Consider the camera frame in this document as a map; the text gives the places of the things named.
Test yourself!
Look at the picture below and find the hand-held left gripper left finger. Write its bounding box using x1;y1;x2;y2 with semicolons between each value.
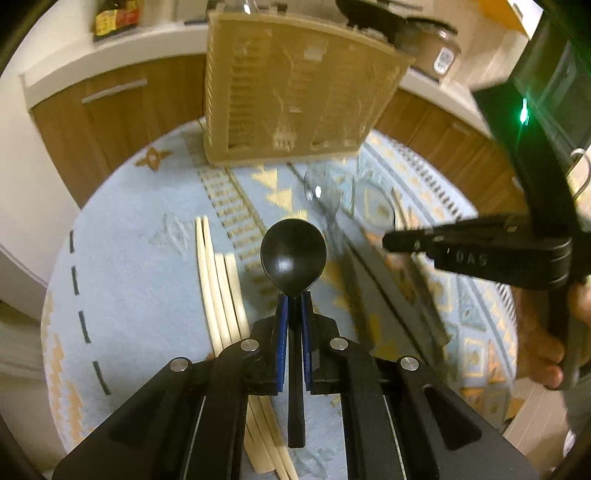
51;295;290;480

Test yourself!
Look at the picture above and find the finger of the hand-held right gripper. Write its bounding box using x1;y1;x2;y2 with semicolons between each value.
431;240;571;292
382;213;536;253

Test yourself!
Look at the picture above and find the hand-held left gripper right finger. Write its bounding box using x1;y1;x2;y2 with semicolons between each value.
300;293;539;480

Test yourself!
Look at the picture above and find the black spoon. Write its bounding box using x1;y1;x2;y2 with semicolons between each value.
260;219;328;449

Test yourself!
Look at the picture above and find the beige slatted utensil basket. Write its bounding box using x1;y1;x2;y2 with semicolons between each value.
203;10;414;168

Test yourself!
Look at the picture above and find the person's right hand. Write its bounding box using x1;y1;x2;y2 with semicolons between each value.
514;287;568;391

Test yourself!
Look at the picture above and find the black chopstick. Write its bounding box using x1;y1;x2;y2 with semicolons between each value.
351;231;450;348
288;164;393;365

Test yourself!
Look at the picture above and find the clear wine glass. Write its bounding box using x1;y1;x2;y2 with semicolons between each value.
300;159;399;234

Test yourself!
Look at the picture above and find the brown rice cooker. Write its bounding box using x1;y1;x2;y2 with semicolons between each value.
410;18;462;83

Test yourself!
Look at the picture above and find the patterned blue round mat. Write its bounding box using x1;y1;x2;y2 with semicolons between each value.
41;117;520;480

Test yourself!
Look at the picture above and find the black wok with lid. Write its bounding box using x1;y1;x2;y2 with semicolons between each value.
336;0;408;38

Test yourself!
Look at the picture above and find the wooden base cabinet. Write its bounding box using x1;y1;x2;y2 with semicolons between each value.
28;51;525;222

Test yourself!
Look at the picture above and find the dark sauce bottle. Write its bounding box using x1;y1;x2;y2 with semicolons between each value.
92;0;142;41

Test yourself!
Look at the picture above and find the white cable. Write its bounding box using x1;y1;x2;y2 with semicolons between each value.
569;148;591;200

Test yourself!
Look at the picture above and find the yellow wall cabinet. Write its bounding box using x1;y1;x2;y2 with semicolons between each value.
498;0;546;34

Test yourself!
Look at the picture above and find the silver cabinet handle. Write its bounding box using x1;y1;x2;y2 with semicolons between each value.
81;78;149;105

